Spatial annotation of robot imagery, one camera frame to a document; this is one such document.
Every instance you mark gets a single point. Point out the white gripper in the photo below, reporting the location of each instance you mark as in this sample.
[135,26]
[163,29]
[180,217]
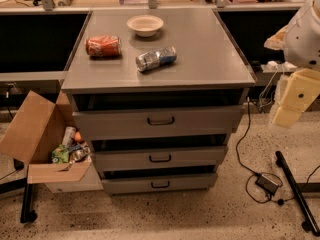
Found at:
[304,39]

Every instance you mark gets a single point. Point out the grey drawer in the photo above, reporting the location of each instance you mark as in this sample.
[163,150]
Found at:
[159,184]
[149,123]
[158,158]

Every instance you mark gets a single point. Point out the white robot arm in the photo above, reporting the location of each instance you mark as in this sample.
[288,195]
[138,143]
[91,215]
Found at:
[300,42]

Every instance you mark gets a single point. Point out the grey drawer cabinet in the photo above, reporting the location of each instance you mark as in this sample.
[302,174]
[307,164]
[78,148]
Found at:
[208,72]

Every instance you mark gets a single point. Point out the open cardboard box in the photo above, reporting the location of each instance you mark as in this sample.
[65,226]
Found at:
[35,131]

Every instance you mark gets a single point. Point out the white power strip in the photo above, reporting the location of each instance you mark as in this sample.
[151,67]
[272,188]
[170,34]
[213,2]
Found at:
[275,66]

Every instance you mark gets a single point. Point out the black power adapter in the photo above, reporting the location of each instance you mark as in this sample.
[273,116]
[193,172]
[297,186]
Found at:
[267,184]

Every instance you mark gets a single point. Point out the black stand leg right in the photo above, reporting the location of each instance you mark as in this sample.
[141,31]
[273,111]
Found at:
[309,224]

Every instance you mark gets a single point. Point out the black stand leg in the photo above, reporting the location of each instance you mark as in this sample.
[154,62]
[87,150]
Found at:
[28,214]
[309,224]

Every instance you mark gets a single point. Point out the blue silver soda can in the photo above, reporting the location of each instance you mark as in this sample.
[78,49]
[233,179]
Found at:
[156,58]

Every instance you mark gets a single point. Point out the white paper bowl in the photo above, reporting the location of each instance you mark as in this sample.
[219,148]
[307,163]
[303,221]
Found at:
[145,25]

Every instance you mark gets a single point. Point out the red soda can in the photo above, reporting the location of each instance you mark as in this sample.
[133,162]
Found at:
[103,46]

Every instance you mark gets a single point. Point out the orange fruit in box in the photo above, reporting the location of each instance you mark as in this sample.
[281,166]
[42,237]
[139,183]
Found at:
[77,137]

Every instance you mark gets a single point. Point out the crushed silver can in box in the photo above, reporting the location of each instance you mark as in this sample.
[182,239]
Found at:
[80,154]

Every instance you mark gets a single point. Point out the green snack bag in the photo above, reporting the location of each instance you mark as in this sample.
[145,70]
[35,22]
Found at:
[60,155]

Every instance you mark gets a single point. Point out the black stand leg left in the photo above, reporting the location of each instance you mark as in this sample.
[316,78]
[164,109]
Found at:
[28,214]

